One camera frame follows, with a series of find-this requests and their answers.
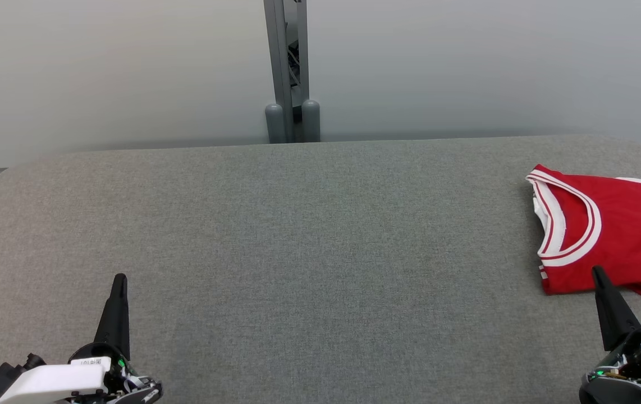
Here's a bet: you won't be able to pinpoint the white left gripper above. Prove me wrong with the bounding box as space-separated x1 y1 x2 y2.
0 273 163 404

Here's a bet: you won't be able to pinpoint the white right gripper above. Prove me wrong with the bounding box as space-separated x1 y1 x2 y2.
579 265 641 404

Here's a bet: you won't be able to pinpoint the red jersey white sleeves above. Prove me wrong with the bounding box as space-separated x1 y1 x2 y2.
525 164 641 301

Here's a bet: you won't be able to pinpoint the grey metal truss post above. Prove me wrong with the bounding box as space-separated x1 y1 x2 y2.
263 0 321 144

